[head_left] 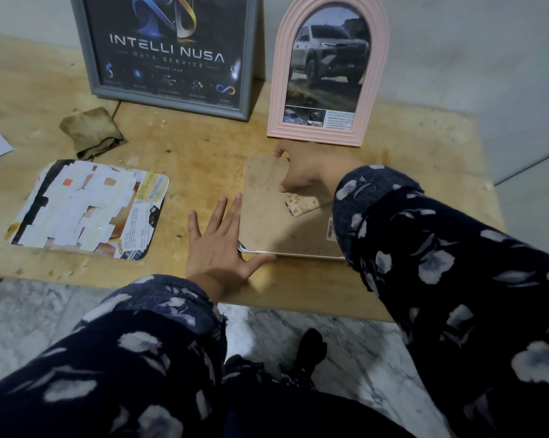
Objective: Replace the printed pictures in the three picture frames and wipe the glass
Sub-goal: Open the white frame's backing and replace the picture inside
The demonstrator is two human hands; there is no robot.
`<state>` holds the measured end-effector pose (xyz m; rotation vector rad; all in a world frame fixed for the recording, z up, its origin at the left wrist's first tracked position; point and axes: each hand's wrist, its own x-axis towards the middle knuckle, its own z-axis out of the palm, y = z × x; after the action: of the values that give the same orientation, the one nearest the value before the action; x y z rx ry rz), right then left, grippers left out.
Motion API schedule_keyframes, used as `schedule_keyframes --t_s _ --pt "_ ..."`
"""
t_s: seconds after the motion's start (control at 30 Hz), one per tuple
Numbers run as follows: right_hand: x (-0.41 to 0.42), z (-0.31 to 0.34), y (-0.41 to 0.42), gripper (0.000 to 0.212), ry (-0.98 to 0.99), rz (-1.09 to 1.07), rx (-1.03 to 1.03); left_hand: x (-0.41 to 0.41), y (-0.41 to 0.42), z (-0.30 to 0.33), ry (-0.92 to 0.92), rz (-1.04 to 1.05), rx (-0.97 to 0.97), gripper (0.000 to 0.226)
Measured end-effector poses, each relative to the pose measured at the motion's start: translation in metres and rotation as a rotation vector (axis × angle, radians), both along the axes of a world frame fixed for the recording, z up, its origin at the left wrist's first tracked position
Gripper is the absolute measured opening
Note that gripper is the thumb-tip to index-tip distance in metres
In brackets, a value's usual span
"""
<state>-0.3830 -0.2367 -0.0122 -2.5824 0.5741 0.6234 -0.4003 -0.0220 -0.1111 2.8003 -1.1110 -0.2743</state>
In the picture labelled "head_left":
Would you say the person's left hand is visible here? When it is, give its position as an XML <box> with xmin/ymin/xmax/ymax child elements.
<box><xmin>184</xmin><ymin>193</ymin><xmax>278</xmax><ymax>302</ymax></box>

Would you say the person's right hand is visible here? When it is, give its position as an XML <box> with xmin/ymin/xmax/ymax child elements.
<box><xmin>274</xmin><ymin>140</ymin><xmax>366</xmax><ymax>193</ymax></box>

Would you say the pink arched picture frame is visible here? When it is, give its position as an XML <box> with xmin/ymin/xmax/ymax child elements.
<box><xmin>267</xmin><ymin>0</ymin><xmax>390</xmax><ymax>147</ymax></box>

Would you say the brown backing board with stand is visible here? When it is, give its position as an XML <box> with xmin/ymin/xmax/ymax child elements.
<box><xmin>239</xmin><ymin>152</ymin><xmax>346</xmax><ymax>259</ymax></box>

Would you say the pale paper sheet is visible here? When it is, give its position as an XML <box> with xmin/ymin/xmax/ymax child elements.
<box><xmin>5</xmin><ymin>159</ymin><xmax>171</xmax><ymax>262</ymax></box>

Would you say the brown wiping cloth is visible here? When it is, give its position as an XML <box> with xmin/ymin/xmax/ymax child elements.
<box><xmin>58</xmin><ymin>106</ymin><xmax>128</xmax><ymax>161</ymax></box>

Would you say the grey picture frame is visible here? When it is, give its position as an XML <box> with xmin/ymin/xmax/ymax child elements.
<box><xmin>69</xmin><ymin>0</ymin><xmax>259</xmax><ymax>122</ymax></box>

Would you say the person's left forearm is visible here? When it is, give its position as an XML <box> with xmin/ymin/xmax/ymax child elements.
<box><xmin>0</xmin><ymin>274</ymin><xmax>228</xmax><ymax>438</ymax></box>

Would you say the person's right forearm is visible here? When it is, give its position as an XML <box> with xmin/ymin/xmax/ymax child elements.
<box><xmin>331</xmin><ymin>161</ymin><xmax>549</xmax><ymax>438</ymax></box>

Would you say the person's right foot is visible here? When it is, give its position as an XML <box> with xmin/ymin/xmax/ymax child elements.
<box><xmin>292</xmin><ymin>328</ymin><xmax>328</xmax><ymax>379</ymax></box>

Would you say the person's dark floral dress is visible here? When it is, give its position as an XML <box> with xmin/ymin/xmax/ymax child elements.
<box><xmin>219</xmin><ymin>355</ymin><xmax>417</xmax><ymax>438</ymax></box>

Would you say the white cabinet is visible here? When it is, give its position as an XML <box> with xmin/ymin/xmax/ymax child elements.
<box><xmin>493</xmin><ymin>148</ymin><xmax>549</xmax><ymax>265</ymax></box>

